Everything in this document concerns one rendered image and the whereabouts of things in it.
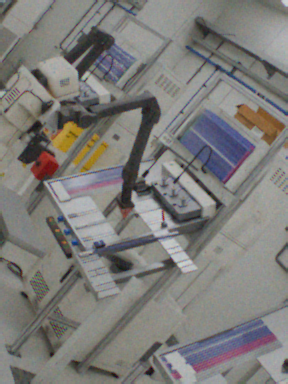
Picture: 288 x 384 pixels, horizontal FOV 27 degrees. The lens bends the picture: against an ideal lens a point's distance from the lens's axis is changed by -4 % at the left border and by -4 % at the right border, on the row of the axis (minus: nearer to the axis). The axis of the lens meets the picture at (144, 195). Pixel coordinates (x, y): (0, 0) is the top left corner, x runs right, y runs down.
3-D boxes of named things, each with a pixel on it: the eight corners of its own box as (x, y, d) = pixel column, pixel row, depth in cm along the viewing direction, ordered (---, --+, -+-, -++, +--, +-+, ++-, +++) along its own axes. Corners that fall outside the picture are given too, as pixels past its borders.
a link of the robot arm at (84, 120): (152, 85, 295) (163, 94, 288) (151, 108, 303) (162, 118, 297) (68, 106, 276) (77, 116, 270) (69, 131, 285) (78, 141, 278)
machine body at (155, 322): (49, 361, 332) (116, 285, 323) (14, 286, 384) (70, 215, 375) (124, 383, 374) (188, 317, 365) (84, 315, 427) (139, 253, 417)
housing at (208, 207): (201, 228, 331) (203, 206, 324) (160, 183, 368) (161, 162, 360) (214, 224, 334) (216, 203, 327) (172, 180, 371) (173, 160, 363)
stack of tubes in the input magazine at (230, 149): (222, 183, 323) (254, 145, 319) (177, 140, 361) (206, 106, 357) (235, 193, 331) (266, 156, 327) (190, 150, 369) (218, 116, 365)
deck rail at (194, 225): (86, 260, 304) (85, 251, 301) (84, 258, 306) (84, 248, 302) (209, 226, 331) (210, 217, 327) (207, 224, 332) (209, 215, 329)
